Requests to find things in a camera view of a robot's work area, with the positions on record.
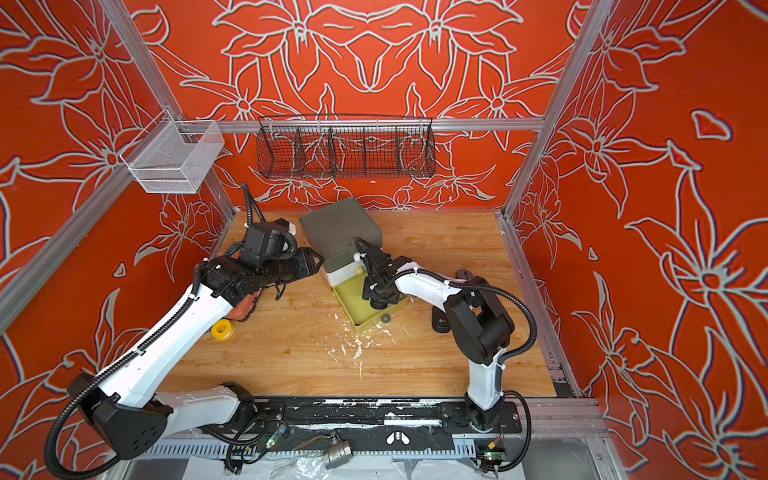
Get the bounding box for yellow tape roll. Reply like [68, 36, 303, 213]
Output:
[211, 319, 234, 341]

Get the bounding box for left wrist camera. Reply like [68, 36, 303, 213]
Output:
[261, 219, 298, 256]

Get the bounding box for white mesh wall basket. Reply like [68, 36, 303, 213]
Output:
[117, 109, 224, 195]

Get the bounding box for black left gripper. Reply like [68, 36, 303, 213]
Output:
[262, 244, 327, 287]

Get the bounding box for aluminium frame rail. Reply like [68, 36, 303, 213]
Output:
[173, 117, 547, 136]

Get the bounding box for black wire wall basket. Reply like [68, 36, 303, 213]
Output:
[256, 115, 437, 180]

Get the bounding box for grey AOC mouse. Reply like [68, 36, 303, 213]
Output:
[431, 307, 451, 334]

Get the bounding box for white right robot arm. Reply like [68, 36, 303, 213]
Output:
[355, 238, 538, 432]

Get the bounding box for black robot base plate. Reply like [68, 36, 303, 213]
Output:
[233, 396, 524, 459]

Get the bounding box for white drawer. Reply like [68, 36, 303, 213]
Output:
[321, 252, 367, 288]

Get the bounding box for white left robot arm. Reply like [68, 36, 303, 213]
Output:
[43, 184, 324, 479]

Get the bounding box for yellow bottom drawer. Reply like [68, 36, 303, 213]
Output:
[331, 274, 410, 334]

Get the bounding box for metal cylinder fitting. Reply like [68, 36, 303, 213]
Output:
[323, 440, 353, 470]

